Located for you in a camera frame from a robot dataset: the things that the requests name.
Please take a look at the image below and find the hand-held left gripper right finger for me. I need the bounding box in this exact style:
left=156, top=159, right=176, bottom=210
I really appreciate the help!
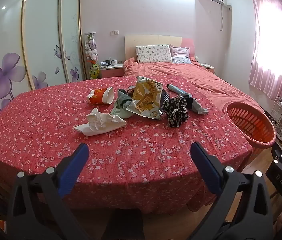
left=190, top=141, right=274, bottom=240

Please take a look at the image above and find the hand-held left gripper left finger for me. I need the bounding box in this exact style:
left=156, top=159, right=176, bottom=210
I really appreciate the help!
left=7, top=142, right=91, bottom=240

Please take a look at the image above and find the white tissue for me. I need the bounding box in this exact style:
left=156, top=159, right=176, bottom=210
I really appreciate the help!
left=74, top=108, right=127, bottom=137

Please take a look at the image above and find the dark grey cloth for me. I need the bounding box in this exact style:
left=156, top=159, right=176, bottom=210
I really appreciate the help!
left=181, top=94, right=209, bottom=115

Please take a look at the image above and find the black white floral scrunchie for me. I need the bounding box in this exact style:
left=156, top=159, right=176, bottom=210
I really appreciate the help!
left=162, top=95, right=189, bottom=128

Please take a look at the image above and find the orange plastic basket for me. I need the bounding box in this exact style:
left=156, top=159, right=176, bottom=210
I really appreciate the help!
left=223, top=102, right=277, bottom=167

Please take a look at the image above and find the orange white paper cup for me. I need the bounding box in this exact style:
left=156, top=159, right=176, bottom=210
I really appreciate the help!
left=87, top=87, right=114, bottom=105

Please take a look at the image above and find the grey green sock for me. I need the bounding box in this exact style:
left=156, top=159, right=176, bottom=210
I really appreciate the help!
left=110, top=89, right=137, bottom=118

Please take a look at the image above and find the black white checkered cloth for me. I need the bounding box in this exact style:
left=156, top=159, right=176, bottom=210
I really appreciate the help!
left=160, top=90, right=172, bottom=107

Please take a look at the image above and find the pale blue tube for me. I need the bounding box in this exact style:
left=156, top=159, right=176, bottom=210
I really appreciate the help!
left=166, top=84, right=190, bottom=96

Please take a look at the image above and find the gold cracker snack bag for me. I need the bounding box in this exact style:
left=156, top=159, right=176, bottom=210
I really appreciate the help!
left=126, top=76, right=165, bottom=120

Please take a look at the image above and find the red floral tablecloth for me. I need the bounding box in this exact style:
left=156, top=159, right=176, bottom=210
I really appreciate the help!
left=0, top=74, right=256, bottom=214

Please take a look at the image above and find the bed with pink duvet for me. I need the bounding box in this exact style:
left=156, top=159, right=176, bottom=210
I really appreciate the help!
left=123, top=57, right=266, bottom=115

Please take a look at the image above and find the pink nightstand with book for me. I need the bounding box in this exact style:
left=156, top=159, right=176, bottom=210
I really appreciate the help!
left=201, top=63, right=216, bottom=74

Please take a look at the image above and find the pink nightstand with mugs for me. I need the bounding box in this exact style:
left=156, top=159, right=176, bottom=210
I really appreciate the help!
left=99, top=63, right=125, bottom=79

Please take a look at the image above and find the clear plush toy tube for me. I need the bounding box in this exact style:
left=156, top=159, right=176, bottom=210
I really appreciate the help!
left=84, top=32, right=100, bottom=80

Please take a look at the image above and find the pink striped pillow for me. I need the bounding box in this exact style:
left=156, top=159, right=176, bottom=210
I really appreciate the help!
left=170, top=45, right=192, bottom=64

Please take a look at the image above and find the white floral pillow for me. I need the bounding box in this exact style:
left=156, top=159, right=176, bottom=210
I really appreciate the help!
left=135, top=44, right=173, bottom=64

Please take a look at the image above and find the pink curtain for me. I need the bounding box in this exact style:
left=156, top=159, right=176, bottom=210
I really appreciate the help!
left=248, top=0, right=282, bottom=100

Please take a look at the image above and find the beige pink headboard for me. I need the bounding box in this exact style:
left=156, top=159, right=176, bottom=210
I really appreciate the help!
left=124, top=35, right=195, bottom=60

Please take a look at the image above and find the flower print sliding wardrobe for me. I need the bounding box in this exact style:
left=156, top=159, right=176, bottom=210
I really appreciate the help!
left=0, top=0, right=86, bottom=130

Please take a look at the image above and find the white wire rack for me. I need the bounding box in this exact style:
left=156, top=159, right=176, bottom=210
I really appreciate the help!
left=268, top=96, right=282, bottom=130

